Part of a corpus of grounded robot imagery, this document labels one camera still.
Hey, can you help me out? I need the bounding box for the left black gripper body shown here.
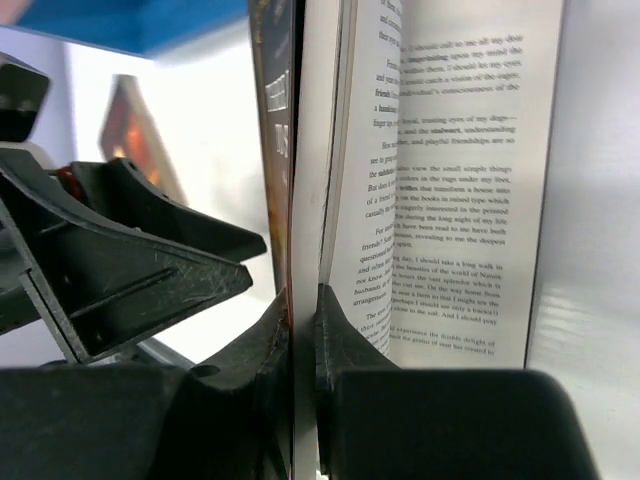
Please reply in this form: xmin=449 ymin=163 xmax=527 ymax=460
xmin=1 ymin=144 xmax=75 ymax=335

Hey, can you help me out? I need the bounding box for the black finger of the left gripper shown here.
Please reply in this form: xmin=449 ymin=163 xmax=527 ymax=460
xmin=69 ymin=159 xmax=267 ymax=262
xmin=0 ymin=164 xmax=254 ymax=366

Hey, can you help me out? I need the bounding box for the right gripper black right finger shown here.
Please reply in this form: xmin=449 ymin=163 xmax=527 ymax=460
xmin=314 ymin=285 xmax=598 ymax=479

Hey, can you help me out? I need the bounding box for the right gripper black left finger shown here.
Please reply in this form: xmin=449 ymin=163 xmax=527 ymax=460
xmin=1 ymin=294 xmax=291 ymax=479

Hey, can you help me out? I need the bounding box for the brown book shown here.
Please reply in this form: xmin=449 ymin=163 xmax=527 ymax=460
xmin=99 ymin=74 xmax=185 ymax=204

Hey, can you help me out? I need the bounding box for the Three Days to See book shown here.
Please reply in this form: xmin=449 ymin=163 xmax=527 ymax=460
xmin=249 ymin=1 xmax=564 ymax=479

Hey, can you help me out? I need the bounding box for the blue yellow wooden bookshelf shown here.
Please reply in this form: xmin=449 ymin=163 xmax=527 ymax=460
xmin=1 ymin=0 xmax=248 ymax=64

